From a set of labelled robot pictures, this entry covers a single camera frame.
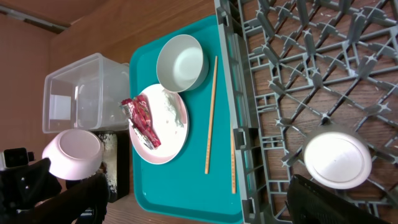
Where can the wooden chopstick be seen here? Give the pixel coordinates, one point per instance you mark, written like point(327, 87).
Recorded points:
point(233, 162)
point(211, 117)

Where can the white cup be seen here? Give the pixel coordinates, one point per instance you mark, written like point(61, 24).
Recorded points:
point(337, 160)

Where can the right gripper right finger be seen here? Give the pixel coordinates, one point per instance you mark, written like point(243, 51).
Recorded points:
point(308, 202)

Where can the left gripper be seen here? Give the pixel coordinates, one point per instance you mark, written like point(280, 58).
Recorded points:
point(23, 187)

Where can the right wooden chopstick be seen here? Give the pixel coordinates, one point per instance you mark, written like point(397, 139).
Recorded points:
point(233, 162)

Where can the grey dishwasher rack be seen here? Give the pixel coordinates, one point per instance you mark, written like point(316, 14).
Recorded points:
point(292, 66)

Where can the left wooden chopstick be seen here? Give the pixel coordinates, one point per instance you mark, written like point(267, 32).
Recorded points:
point(211, 117)

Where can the black food waste tray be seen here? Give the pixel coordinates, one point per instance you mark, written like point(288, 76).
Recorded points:
point(115, 162)

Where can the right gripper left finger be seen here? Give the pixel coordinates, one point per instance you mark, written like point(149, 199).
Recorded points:
point(69, 205)

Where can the teal serving tray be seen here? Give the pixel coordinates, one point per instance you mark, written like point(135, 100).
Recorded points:
point(181, 187)

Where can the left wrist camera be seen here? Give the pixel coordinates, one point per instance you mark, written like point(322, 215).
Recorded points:
point(17, 157)

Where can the red silver snack wrapper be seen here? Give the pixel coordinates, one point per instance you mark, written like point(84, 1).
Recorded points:
point(138, 113)

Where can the clear plastic waste bin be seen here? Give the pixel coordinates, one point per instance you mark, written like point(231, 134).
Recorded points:
point(86, 95)

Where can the grey bowl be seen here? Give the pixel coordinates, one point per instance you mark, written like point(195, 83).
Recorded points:
point(182, 64)

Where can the large white plate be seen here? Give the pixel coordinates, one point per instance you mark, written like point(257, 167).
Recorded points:
point(170, 122)

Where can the small pink bowl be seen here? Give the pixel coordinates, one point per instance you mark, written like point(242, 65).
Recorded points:
point(74, 154)

